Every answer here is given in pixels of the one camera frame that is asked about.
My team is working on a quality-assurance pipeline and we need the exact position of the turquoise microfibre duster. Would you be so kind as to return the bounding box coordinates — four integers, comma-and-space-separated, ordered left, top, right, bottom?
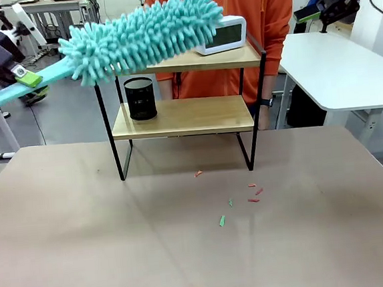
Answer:
0, 0, 232, 110

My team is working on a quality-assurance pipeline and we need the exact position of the person left forearm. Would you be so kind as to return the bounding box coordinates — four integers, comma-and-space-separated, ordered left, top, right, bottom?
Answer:
253, 41, 285, 102

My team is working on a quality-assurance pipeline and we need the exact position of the person left hand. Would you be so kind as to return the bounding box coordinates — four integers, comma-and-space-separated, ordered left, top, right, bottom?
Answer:
256, 105, 273, 131

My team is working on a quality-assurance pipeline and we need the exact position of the white stand with black joints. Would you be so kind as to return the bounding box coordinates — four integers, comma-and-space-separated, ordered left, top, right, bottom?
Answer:
0, 0, 51, 64

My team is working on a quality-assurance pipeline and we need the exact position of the white table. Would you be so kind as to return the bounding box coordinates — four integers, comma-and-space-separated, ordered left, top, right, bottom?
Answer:
267, 25, 383, 153

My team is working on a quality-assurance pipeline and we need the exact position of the white desk with metal legs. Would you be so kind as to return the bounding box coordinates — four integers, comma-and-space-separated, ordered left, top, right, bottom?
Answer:
19, 0, 106, 48

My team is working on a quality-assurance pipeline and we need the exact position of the white digital clock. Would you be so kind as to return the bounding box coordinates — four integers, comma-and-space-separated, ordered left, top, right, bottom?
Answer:
192, 13, 250, 57

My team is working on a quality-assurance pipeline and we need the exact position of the person in orange hoodie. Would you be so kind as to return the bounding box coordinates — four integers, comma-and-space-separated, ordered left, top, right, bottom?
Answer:
144, 0, 304, 114

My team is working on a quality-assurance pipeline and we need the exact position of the black mesh pen cup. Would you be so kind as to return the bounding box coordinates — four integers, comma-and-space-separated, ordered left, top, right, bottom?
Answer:
123, 75, 159, 122

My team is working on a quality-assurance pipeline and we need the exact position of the wooden shelf black metal frame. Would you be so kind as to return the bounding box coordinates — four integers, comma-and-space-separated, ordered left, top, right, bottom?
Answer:
90, 31, 277, 185

